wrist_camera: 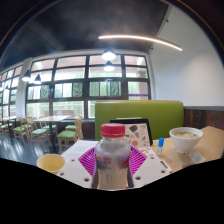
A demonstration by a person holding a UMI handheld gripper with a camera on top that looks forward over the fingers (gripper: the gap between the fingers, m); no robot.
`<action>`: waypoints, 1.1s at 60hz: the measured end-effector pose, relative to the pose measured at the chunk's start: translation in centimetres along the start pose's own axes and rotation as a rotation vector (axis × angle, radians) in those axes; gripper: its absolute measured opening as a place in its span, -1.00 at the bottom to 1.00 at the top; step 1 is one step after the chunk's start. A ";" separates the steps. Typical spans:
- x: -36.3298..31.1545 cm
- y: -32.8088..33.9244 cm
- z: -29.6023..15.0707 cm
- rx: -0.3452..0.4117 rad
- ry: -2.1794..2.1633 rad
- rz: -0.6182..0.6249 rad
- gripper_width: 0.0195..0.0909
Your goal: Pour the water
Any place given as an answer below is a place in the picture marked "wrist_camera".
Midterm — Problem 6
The green upholstered bench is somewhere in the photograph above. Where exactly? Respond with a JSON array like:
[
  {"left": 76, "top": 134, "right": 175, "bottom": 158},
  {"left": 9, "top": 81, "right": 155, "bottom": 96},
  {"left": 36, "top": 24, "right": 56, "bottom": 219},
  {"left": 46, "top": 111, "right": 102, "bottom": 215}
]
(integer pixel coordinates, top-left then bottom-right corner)
[{"left": 94, "top": 100, "right": 185, "bottom": 141}]

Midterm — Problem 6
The group of green-seated wooden chairs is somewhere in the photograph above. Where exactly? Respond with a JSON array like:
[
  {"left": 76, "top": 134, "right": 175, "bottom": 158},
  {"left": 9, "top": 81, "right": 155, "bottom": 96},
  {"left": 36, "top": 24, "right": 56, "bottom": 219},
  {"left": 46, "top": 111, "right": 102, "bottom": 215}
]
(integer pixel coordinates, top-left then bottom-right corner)
[{"left": 0, "top": 116, "right": 84, "bottom": 154}]

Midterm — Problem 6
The black-framed tablet with stickers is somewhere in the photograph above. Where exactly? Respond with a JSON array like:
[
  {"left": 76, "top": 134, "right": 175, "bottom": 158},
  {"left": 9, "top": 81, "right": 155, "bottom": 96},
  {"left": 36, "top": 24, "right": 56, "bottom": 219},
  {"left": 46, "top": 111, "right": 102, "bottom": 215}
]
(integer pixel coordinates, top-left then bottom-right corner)
[{"left": 109, "top": 117, "right": 154, "bottom": 148}]

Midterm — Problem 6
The yellow mug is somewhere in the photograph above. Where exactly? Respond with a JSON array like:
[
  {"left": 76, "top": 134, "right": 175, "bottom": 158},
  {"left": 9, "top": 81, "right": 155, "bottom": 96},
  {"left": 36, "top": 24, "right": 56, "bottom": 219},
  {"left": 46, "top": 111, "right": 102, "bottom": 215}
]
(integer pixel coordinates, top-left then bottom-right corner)
[{"left": 36, "top": 153, "right": 66, "bottom": 175}]

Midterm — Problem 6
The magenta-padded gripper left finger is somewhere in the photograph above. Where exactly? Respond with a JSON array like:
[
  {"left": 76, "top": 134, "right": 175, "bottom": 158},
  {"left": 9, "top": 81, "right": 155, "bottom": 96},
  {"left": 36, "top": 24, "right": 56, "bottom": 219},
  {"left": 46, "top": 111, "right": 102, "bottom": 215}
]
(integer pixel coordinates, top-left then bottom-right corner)
[{"left": 57, "top": 146, "right": 98, "bottom": 190}]

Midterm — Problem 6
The wooden dining table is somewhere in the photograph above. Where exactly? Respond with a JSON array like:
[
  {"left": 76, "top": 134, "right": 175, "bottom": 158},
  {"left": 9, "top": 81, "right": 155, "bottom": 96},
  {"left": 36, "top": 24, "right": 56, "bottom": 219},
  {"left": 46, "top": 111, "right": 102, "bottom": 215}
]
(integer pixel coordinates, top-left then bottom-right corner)
[
  {"left": 33, "top": 115, "right": 73, "bottom": 148},
  {"left": 0, "top": 115, "right": 21, "bottom": 141}
]

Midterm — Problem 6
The small blue-capped white bottle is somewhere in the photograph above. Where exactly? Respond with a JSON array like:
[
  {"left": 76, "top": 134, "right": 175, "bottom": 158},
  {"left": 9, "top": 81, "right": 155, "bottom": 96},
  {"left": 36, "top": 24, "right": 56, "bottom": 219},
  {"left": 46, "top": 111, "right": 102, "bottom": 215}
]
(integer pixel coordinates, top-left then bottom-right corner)
[{"left": 156, "top": 137, "right": 165, "bottom": 156}]

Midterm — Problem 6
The white bowl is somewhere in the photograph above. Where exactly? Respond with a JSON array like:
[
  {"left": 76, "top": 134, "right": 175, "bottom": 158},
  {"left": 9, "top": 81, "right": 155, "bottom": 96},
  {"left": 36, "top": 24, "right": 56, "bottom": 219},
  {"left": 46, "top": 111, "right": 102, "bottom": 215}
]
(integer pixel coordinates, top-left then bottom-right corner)
[{"left": 168, "top": 126, "right": 204, "bottom": 155}]

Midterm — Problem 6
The white paper sheet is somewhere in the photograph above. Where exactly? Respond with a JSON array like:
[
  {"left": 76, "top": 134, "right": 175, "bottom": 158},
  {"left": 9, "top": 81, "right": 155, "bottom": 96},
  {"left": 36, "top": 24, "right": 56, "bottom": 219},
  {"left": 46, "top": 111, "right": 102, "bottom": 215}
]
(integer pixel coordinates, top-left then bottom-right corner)
[{"left": 61, "top": 139, "right": 101, "bottom": 163}]

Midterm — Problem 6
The long linear ceiling light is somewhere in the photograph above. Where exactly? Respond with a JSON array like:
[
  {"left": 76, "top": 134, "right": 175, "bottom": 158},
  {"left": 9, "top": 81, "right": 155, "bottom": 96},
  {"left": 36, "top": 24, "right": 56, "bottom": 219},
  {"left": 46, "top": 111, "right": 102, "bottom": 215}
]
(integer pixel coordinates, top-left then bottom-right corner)
[{"left": 98, "top": 34, "right": 184, "bottom": 52}]

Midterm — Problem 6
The black pendant lamp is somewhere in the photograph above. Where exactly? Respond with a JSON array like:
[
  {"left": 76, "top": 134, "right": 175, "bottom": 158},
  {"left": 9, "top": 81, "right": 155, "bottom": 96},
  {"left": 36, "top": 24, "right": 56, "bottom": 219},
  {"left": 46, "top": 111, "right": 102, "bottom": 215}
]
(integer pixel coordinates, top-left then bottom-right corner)
[
  {"left": 101, "top": 49, "right": 117, "bottom": 62},
  {"left": 21, "top": 70, "right": 32, "bottom": 83},
  {"left": 103, "top": 61, "right": 116, "bottom": 72},
  {"left": 33, "top": 73, "right": 43, "bottom": 85}
]

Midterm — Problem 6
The white paper napkin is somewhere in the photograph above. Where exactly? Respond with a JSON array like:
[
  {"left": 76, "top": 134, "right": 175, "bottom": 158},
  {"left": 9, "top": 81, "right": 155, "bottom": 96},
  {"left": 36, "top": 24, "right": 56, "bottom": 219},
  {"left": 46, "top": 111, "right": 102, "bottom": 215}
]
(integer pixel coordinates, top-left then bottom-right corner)
[{"left": 181, "top": 151, "right": 206, "bottom": 168}]

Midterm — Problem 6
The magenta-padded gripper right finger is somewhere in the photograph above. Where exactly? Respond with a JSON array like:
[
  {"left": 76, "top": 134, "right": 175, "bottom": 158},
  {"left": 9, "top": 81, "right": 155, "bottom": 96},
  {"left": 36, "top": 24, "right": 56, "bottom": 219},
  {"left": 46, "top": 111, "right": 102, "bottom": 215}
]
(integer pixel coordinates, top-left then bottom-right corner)
[{"left": 128, "top": 145, "right": 173, "bottom": 189}]

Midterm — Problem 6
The clear bottle with red cap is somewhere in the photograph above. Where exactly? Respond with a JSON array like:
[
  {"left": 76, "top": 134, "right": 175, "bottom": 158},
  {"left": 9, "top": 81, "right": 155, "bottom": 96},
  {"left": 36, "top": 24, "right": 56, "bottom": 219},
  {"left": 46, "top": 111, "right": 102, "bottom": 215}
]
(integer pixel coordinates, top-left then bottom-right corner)
[{"left": 90, "top": 122, "right": 135, "bottom": 191}]

